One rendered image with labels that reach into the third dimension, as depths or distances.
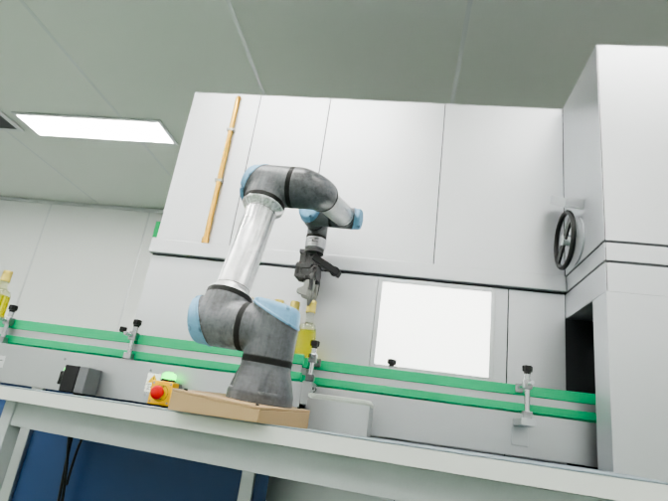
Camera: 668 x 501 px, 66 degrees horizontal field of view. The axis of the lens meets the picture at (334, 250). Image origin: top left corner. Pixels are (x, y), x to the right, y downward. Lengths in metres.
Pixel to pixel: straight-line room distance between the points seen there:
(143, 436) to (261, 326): 0.38
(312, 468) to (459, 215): 1.28
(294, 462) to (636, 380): 0.99
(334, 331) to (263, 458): 0.86
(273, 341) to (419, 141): 1.31
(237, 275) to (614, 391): 1.06
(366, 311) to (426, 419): 0.47
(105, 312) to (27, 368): 3.79
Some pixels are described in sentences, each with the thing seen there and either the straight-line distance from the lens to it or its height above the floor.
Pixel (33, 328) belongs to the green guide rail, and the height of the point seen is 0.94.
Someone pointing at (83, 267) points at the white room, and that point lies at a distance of 6.05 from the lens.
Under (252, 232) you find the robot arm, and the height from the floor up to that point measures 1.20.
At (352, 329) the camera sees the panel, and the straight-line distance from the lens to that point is 1.91.
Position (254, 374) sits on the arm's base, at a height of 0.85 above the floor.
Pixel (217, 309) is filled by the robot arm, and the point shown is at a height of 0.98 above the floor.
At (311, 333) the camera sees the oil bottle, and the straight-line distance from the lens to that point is 1.77.
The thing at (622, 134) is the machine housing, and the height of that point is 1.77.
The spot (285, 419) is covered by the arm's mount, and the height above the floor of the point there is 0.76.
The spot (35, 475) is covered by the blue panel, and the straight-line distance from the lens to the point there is 1.95.
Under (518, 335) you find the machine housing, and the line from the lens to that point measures 1.98.
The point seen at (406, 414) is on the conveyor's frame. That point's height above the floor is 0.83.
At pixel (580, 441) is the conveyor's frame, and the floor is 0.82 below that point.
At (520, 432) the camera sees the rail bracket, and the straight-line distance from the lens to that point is 1.72.
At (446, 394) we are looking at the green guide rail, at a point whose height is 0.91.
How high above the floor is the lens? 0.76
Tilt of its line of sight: 19 degrees up
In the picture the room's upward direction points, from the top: 8 degrees clockwise
